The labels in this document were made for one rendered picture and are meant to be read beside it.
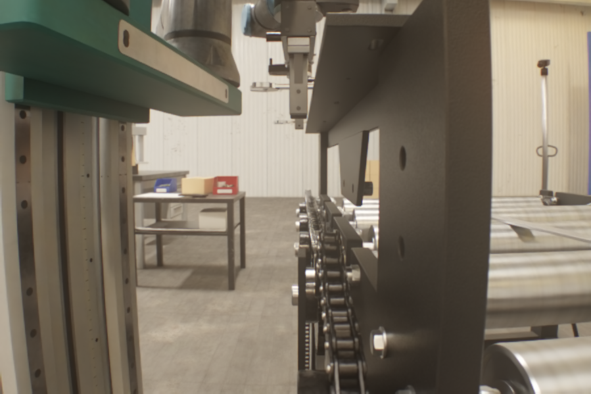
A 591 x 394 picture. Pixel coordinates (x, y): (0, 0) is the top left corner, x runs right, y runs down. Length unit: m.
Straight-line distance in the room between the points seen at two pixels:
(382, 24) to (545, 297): 0.48
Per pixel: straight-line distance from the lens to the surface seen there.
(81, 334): 0.84
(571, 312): 0.69
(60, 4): 0.39
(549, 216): 1.36
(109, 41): 0.45
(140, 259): 4.01
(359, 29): 0.30
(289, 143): 10.88
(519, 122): 12.70
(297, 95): 0.55
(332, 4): 0.61
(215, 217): 3.25
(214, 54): 0.83
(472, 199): 0.21
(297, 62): 0.55
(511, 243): 0.95
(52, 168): 0.74
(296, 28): 0.55
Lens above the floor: 1.06
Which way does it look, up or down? 2 degrees down
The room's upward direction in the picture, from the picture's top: straight up
